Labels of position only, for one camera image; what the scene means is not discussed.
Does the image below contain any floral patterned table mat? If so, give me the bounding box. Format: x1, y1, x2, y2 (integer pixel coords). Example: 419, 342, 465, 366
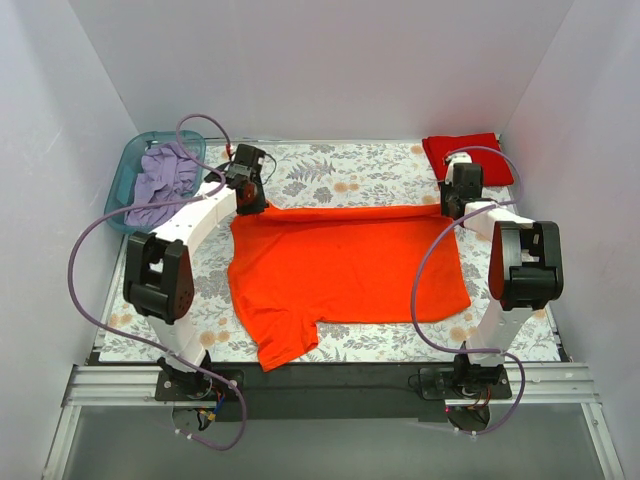
99, 141, 561, 364

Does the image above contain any orange t shirt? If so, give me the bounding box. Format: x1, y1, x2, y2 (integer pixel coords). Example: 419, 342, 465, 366
228, 205, 471, 372

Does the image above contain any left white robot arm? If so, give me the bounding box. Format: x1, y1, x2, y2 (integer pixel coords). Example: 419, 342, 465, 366
123, 144, 270, 400

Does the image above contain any crumpled lavender t shirt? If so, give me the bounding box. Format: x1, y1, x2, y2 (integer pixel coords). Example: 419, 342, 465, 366
124, 141, 201, 228

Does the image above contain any folded red t shirt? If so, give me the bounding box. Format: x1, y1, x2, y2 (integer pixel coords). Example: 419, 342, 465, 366
422, 132, 516, 189

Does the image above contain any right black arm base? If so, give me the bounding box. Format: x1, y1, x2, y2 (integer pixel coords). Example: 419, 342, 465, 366
415, 354, 512, 400

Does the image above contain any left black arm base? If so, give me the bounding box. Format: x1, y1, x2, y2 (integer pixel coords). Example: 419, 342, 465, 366
155, 357, 237, 401

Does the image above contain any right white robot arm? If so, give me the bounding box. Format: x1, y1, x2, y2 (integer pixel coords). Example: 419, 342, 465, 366
439, 150, 564, 398

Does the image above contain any teal plastic bin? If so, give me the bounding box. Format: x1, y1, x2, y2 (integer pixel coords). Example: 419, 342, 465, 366
104, 130, 206, 214

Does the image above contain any aluminium rail frame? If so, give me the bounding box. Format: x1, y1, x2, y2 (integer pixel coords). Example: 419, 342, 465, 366
43, 362, 625, 479

